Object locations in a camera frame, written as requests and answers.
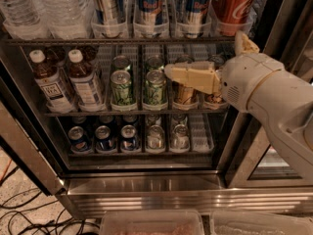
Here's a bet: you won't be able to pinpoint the right clear water bottle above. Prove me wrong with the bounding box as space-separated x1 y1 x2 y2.
42 0 87 40

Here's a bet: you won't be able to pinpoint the blue pepsi can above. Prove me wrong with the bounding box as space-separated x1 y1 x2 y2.
67 126 92 154
120 124 140 153
95 125 116 154

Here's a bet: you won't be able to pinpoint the red coca cola can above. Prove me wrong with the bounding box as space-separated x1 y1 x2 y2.
211 0 253 36

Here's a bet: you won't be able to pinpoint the rear right green can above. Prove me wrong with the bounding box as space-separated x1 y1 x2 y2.
145 55 164 71

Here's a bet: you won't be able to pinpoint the left tea bottle white cap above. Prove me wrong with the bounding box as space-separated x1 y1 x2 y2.
29 50 75 114

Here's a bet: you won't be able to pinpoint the front left green can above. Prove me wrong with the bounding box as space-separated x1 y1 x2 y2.
111 70 135 110

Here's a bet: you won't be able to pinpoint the tea bottle white cap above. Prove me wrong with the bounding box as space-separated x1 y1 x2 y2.
29 50 75 114
68 49 104 112

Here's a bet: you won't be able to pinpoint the clear plastic bin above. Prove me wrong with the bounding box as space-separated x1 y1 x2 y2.
210 211 313 235
99 210 204 235

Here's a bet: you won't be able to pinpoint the left blue pepsi can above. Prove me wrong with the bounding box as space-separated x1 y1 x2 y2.
67 126 92 154

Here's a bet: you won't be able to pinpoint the middle blue pepsi can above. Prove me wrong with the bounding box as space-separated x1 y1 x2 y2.
95 125 116 154

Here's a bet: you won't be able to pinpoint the left silver redbull can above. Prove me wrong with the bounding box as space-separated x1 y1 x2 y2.
94 0 125 38

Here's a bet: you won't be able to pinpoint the left clear water bottle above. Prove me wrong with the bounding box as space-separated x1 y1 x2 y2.
0 0 49 40

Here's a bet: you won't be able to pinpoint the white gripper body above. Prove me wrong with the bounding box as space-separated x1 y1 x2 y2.
221 53 285 113

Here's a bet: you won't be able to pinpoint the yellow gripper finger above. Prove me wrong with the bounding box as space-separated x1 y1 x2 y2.
235 30 260 56
164 61 221 94

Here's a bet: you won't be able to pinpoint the glass fridge door right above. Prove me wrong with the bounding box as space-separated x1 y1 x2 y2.
225 113 312 188

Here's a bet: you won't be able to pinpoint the clear water bottle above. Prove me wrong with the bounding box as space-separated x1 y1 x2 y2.
42 0 87 40
0 0 49 40

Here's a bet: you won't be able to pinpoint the right blue pepsi can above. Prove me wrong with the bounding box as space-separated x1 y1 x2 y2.
120 124 140 153

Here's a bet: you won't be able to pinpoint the stainless steel fridge frame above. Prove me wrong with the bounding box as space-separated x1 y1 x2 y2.
0 0 313 220

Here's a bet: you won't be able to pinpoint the gold can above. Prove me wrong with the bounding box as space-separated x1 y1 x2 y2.
204 94 225 109
175 54 194 64
208 54 226 69
173 83 197 106

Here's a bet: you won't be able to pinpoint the green can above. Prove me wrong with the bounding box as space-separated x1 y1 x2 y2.
112 55 133 74
144 70 167 111
145 55 164 71
111 70 135 110

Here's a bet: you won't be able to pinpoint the front right gold can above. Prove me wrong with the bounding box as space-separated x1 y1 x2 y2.
204 94 225 109

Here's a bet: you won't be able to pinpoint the black floor cables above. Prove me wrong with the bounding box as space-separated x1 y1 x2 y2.
0 165 100 235

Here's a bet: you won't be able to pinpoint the middle redbull can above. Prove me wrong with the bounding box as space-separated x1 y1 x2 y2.
137 0 162 38

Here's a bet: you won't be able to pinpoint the rear left green can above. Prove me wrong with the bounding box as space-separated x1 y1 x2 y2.
112 55 133 74

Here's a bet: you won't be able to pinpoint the left clear plastic bin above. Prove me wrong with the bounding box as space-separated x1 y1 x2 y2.
99 210 204 235

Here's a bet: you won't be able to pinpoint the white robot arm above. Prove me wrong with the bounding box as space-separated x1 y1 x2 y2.
164 30 313 177

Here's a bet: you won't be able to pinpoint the right tea bottle white cap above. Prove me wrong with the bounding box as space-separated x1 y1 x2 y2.
68 49 104 112

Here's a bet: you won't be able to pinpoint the rear left gold can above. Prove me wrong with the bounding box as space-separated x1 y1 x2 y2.
175 54 194 64

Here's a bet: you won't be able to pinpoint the rear right gold can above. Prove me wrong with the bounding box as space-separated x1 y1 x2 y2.
208 54 226 69

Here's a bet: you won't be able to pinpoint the redbull can top shelf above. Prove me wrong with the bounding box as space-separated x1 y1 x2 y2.
176 0 210 38

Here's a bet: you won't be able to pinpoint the right clear plastic bin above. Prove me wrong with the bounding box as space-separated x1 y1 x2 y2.
210 211 313 235

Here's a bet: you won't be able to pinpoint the front right green can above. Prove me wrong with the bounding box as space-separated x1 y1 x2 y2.
144 70 167 111

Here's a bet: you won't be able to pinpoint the front left gold can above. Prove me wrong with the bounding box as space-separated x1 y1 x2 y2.
173 83 197 106

